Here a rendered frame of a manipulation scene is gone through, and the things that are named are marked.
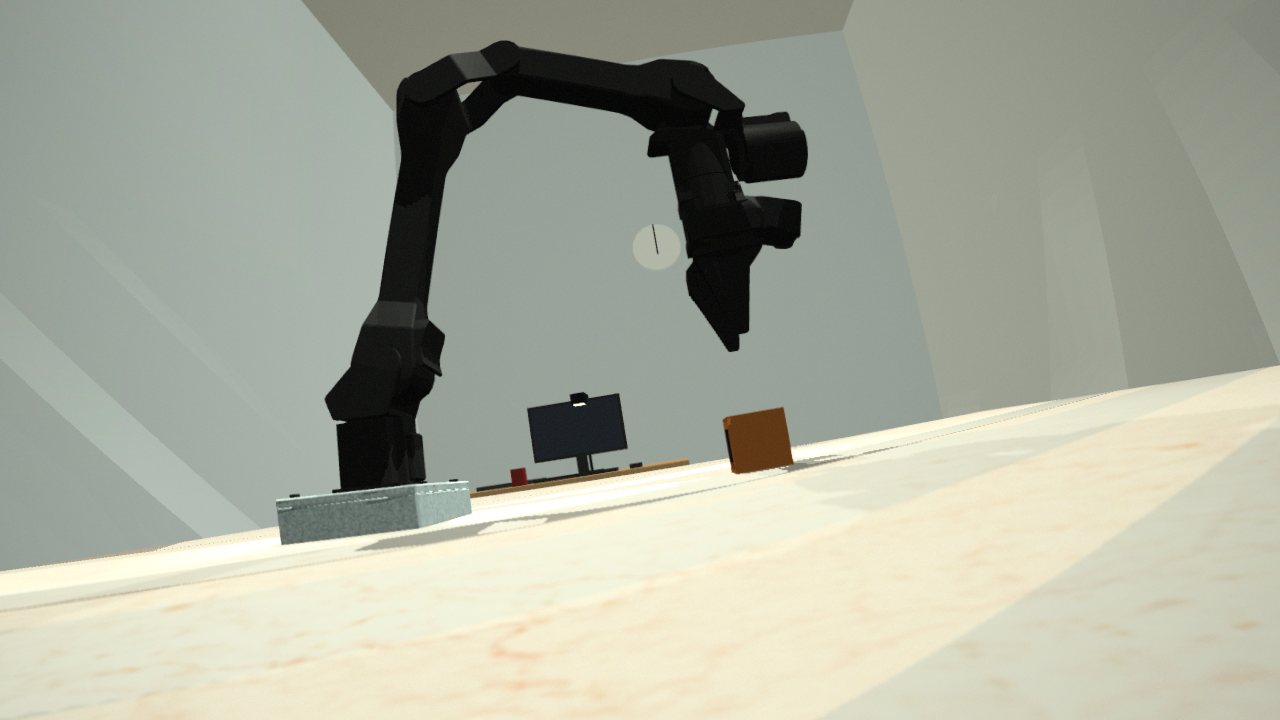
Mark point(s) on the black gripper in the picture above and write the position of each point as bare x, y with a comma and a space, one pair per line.
719, 237

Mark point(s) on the orange block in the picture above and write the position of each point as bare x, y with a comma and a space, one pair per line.
757, 441

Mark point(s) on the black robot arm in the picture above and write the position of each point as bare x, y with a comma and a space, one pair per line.
397, 354

